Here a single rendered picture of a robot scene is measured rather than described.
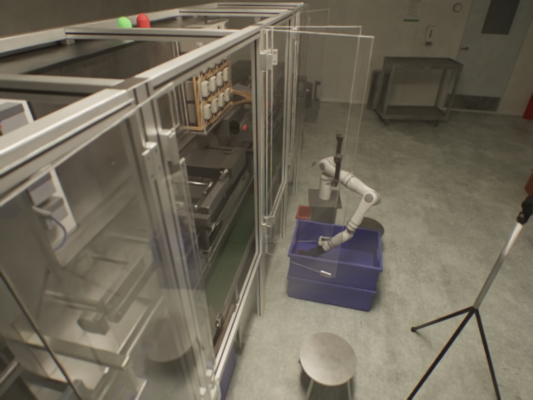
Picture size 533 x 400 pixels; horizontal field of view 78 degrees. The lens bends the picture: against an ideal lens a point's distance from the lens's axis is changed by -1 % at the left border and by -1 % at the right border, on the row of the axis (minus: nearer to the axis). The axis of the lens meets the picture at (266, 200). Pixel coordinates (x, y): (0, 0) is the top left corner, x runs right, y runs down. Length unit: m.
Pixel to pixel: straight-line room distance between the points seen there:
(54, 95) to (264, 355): 1.88
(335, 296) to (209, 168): 1.25
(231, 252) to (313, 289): 0.78
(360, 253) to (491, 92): 4.99
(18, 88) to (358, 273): 1.98
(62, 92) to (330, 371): 1.70
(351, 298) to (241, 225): 0.93
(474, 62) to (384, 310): 5.10
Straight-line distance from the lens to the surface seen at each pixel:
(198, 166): 1.88
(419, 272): 2.95
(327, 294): 2.44
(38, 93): 0.77
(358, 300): 2.46
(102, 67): 1.50
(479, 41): 6.80
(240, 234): 1.99
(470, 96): 6.99
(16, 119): 1.13
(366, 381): 2.25
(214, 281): 1.76
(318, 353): 1.99
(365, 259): 2.57
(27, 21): 5.12
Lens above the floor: 1.93
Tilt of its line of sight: 34 degrees down
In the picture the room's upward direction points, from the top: straight up
